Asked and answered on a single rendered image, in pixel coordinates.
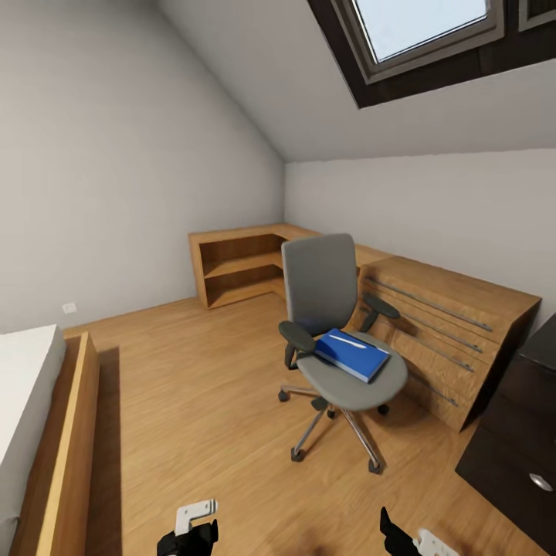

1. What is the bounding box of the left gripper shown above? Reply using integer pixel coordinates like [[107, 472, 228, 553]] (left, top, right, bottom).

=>
[[159, 519, 219, 556]]

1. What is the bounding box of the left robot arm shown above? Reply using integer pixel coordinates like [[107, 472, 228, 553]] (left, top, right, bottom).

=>
[[159, 499, 219, 556]]

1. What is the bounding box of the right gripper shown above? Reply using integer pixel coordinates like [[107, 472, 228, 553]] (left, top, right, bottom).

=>
[[380, 507, 421, 556]]

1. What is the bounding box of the folder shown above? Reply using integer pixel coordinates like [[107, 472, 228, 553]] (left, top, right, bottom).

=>
[[315, 329, 388, 383]]

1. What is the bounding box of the swivel chair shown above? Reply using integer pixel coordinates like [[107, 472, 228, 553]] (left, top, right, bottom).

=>
[[278, 232, 408, 474]]

